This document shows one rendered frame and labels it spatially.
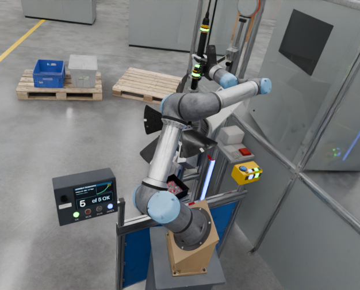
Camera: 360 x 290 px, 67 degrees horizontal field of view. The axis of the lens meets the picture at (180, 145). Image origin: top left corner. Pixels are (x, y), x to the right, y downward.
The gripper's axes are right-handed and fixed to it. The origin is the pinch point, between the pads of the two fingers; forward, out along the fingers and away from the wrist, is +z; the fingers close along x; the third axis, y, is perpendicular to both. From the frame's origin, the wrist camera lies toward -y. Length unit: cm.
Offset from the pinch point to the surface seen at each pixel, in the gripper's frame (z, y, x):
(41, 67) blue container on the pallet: 348, 141, -72
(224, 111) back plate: 2, 42, 33
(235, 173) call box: -37, 64, 21
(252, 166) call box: -38, 59, 33
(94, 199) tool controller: -44, 50, -68
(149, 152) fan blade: 3, 67, -22
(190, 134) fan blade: -10.9, 47.2, -0.8
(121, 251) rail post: -39, 105, -53
